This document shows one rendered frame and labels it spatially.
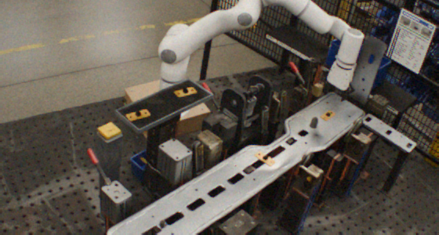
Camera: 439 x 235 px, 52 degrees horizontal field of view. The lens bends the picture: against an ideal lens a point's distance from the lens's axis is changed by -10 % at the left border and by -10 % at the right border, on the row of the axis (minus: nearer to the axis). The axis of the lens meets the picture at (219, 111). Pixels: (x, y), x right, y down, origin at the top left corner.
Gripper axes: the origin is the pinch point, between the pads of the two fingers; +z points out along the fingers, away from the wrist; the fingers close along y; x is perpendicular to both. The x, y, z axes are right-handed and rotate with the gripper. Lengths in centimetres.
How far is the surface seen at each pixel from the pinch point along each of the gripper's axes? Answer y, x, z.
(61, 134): -89, -84, 42
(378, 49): 3.5, 26.6, -17.2
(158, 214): -4, -97, 12
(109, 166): -30, -98, 10
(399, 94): 16, 48, 9
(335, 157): 17.8, -20.6, 13.2
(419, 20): 11, 54, -31
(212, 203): 4, -79, 12
